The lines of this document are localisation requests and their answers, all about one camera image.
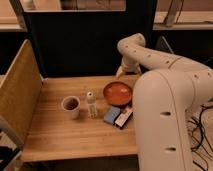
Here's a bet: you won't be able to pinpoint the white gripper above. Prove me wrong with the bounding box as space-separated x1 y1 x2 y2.
116 66 142 78

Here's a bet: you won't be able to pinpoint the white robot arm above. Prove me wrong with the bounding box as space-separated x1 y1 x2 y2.
116 33 213 171

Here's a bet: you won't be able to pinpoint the small clear plastic bottle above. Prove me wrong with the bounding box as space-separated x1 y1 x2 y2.
86 92 98 118

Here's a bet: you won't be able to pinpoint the orange bowl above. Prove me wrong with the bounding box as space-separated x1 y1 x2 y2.
103 81 132 106

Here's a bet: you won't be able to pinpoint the black white box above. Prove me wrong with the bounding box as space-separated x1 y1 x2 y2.
115 107 133 129

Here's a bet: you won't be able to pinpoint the blue sponge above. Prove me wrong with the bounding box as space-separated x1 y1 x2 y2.
103 106 121 124

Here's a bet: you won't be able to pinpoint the black back panel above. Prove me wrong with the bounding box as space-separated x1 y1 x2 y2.
24 0 157 77

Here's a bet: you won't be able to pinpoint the white mug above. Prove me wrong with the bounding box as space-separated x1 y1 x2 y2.
61 96 80 119

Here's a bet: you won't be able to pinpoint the wooden side panel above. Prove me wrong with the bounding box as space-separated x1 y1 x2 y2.
0 39 42 149

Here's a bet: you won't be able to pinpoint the black floor cables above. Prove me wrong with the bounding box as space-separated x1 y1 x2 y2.
186 103 213 171

